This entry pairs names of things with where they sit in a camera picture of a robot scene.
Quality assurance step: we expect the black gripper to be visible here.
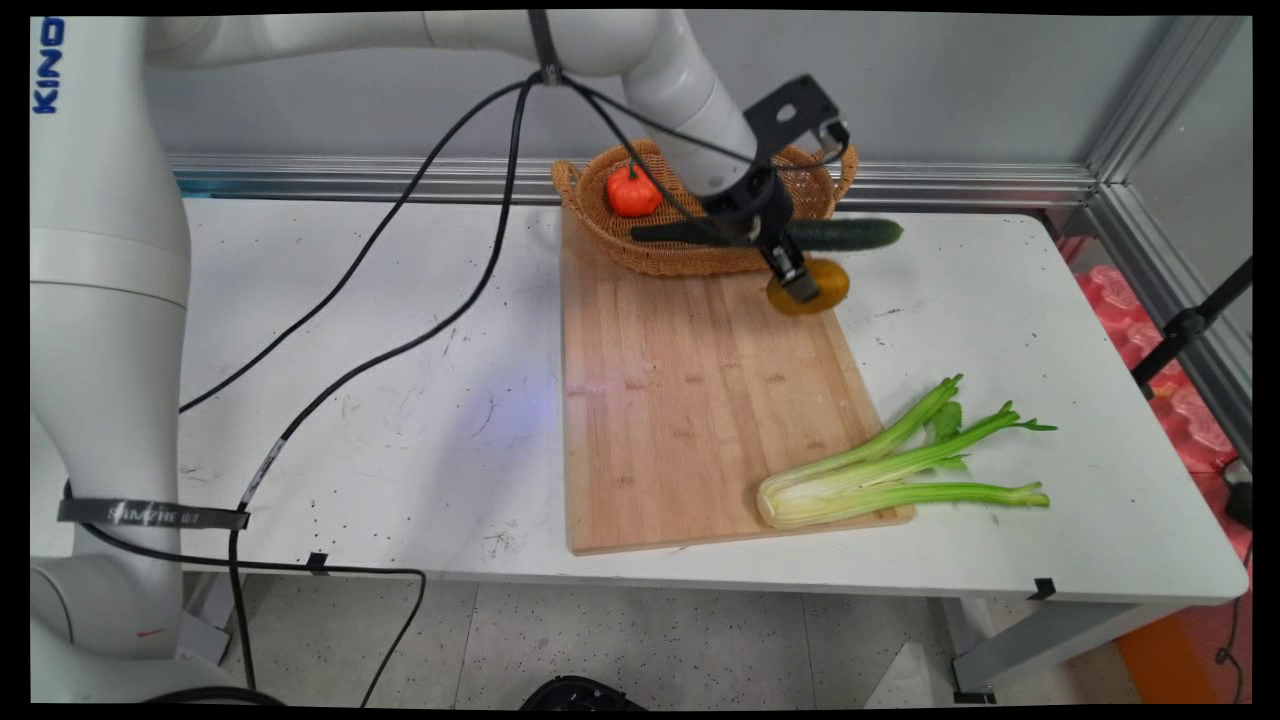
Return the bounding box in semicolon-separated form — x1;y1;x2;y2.
698;164;822;304

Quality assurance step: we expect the yellow toy bell pepper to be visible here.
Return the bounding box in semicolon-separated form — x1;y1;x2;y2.
766;257;852;318

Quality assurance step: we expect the dark green cucumber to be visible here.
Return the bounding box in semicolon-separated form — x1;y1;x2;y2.
630;217;904;252

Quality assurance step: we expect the woven wicker basket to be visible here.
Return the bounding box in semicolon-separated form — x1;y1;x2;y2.
552;138;861;279

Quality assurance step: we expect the orange toy bell pepper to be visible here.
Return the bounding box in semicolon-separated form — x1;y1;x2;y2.
606;162;664;219

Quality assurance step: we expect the bamboo cutting board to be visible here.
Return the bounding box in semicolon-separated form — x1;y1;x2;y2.
560;205;917;557

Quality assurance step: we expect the green celery bunch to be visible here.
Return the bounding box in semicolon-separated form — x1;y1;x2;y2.
756;374;1058;531

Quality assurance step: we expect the black tripod leg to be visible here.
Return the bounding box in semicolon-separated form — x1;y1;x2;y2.
1130;257;1253;397

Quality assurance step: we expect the pink bubble wrap sheet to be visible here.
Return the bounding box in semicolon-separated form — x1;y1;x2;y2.
1058;235;1253;561

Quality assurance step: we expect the grey table leg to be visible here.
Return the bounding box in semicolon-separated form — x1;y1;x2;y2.
940;597;1191;703

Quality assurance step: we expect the black round object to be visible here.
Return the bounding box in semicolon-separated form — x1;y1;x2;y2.
520;675;648;711

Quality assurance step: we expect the orange floor object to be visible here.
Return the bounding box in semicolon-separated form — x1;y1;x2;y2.
1113;608;1206;703

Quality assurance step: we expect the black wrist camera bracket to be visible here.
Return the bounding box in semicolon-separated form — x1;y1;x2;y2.
743;74;852;173

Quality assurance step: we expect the black cable with white tag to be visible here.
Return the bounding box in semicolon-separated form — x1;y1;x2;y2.
226;75;541;693

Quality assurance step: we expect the slanted aluminium frame post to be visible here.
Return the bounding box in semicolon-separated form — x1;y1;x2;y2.
1085;15;1253;463

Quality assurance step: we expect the horizontal aluminium frame rail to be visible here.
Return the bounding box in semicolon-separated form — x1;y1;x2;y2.
165;153;1098;209

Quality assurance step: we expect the thin black cable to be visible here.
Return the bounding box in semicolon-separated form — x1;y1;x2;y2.
180;72;546;414

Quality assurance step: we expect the black cable along table edge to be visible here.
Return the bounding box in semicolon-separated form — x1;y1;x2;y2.
72;522;429;708

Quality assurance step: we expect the black velcro strap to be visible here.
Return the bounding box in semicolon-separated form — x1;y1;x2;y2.
57;497;252;532

